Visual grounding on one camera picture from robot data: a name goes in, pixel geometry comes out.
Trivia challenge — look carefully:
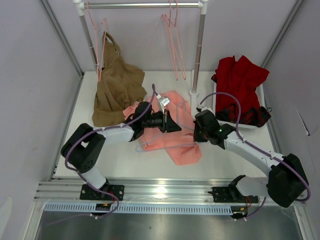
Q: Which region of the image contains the pink hanger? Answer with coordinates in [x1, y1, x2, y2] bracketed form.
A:
[162, 14, 179, 81]
[87, 1, 108, 82]
[168, 0, 187, 80]

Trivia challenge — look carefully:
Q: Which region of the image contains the tan brown garment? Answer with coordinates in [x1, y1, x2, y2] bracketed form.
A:
[92, 32, 147, 127]

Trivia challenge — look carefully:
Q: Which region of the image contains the metal clothes rack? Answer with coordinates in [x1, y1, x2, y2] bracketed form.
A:
[73, 0, 208, 110]

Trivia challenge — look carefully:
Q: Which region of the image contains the white slotted cable duct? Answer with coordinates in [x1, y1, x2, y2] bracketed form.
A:
[44, 202, 233, 216]

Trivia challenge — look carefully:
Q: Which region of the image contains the red garment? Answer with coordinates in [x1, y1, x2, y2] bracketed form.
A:
[211, 55, 271, 128]

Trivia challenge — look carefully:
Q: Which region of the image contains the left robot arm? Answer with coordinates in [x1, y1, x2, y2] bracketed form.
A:
[60, 101, 182, 200]

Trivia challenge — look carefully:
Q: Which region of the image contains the black mount plate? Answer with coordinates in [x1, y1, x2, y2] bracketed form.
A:
[79, 184, 125, 201]
[207, 186, 259, 204]

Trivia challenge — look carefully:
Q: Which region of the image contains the pink hanger middle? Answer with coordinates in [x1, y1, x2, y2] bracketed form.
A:
[162, 14, 179, 81]

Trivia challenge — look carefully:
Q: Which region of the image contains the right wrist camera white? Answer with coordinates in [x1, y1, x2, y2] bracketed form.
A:
[196, 106, 213, 113]

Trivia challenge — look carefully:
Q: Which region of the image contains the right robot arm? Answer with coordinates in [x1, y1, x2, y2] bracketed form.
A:
[194, 110, 311, 208]

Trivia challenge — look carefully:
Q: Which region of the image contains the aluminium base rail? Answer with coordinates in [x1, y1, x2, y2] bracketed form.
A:
[33, 177, 306, 206]

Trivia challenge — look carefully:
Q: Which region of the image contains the pink hanger far left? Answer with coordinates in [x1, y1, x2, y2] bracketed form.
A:
[87, 1, 108, 82]

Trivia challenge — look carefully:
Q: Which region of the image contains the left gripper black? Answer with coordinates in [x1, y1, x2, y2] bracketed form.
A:
[142, 109, 182, 134]

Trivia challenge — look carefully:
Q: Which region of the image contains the left black mount plate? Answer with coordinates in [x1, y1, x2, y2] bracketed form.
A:
[79, 184, 125, 201]

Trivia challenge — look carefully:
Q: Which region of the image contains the right black mount plate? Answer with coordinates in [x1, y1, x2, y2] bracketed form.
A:
[207, 186, 259, 204]

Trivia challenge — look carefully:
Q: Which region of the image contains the pink skirt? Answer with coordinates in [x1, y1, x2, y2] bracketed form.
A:
[136, 90, 202, 166]

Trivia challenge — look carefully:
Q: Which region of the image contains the pink hanger right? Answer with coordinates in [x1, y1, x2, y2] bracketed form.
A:
[168, 0, 187, 80]

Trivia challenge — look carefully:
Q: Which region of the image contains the blue wire hanger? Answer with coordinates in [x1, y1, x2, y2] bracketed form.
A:
[136, 101, 197, 152]

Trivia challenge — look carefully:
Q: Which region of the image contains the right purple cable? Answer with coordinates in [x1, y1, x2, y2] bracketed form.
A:
[198, 92, 312, 222]

